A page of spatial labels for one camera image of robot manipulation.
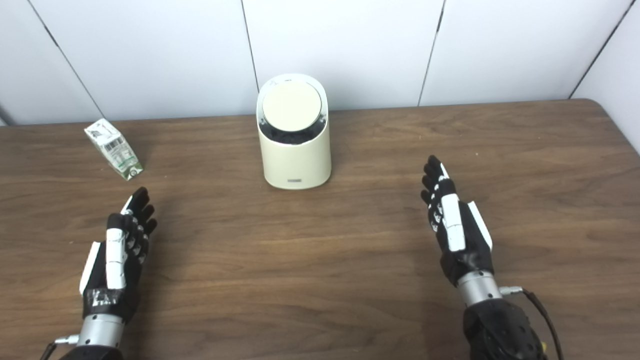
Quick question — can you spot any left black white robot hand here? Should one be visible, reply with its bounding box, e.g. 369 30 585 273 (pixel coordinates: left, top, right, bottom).
79 187 158 325

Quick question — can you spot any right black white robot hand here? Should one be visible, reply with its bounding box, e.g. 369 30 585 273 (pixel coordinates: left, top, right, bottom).
420 154 496 288

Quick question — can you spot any white green milk carton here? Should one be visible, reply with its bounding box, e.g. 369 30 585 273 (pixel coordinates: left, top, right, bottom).
84 118 144 181

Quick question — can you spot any cream-colored bin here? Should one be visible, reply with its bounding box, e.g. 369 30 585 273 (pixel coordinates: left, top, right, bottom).
256 73 333 190

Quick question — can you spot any cream round bin lid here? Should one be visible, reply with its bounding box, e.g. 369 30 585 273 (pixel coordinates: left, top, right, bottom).
262 81 323 133

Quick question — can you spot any black bin liner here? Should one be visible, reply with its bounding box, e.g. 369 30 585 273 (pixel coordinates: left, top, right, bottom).
259 116 327 146

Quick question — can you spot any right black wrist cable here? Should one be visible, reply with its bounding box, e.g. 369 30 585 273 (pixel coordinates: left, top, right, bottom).
500 285 565 360

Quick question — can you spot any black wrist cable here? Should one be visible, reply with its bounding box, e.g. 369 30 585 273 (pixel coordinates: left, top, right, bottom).
500 285 565 360
40 334 81 360

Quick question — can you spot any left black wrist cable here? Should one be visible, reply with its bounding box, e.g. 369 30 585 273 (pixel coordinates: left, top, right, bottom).
40 334 81 360

